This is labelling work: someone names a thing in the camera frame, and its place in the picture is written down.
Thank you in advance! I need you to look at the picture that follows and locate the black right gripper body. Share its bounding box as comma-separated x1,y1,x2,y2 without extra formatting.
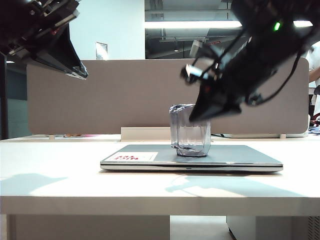
216,21,311,106

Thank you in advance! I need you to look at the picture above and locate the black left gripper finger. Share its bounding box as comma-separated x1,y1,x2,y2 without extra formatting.
32,24,90,76
26,58,89,81

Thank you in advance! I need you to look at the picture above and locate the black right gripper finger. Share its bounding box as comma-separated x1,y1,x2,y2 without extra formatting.
188,81,234,123
199,99,243,121

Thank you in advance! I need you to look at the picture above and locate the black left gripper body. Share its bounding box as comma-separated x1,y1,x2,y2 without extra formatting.
0,0,81,66

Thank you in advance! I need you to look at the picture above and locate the transparent grey handled water cup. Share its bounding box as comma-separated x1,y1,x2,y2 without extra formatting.
168,103,212,158

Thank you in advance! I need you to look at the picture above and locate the silver closed laptop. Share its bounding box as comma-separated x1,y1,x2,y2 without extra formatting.
99,144,284,173

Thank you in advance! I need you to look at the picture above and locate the white red laptop sticker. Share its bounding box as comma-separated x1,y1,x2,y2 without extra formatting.
111,151,159,162

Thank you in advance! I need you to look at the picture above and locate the beige fabric desk partition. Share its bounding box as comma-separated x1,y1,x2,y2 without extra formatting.
26,57,310,136

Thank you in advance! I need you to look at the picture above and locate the long ceiling light strip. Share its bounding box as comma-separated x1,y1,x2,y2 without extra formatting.
144,20,314,30

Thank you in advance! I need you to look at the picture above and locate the white desk support panel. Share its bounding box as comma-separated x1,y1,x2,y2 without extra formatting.
7,214,171,240

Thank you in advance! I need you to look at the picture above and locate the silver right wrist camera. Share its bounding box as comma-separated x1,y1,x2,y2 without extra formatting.
180,39,221,86

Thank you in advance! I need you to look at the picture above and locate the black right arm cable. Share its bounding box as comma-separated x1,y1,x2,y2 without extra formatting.
246,32,316,106

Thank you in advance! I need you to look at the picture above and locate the framed wall notice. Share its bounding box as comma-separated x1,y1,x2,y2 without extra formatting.
95,41,109,61

